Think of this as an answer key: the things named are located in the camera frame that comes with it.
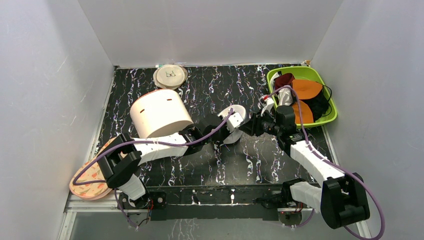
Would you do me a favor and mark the white mesh laundry bag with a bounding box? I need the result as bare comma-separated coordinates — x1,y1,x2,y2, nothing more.
218,104,247,145

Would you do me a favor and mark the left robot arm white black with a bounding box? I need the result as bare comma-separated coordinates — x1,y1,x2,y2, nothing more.
96,112,243,208

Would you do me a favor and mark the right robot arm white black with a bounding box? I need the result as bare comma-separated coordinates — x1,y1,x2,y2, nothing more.
239,106,370,229

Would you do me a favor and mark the dark red bra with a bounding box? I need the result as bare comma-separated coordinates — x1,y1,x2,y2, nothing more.
273,73,295,90

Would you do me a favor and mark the large beige cylindrical laundry bag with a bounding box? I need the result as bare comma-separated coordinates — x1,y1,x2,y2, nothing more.
130,89,194,139

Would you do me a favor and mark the orange black bra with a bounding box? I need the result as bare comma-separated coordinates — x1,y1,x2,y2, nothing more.
291,79,329,124

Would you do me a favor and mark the small beige round bra bag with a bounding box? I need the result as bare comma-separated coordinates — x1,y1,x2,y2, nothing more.
153,64,188,90

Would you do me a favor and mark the white cloth in basin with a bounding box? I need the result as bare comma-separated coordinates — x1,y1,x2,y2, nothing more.
277,88,296,106

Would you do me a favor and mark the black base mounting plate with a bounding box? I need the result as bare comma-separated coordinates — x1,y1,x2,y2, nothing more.
117,184,312,225

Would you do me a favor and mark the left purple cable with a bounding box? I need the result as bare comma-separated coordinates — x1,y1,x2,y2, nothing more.
72,107,236,229

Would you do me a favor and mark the purple cable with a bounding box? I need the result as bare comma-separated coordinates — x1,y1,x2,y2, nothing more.
259,85,387,240
72,107,236,229

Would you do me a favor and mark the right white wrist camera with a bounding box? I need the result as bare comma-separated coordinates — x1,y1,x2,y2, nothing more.
259,95,275,117

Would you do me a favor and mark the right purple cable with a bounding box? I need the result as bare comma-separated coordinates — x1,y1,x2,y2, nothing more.
259,85,387,240

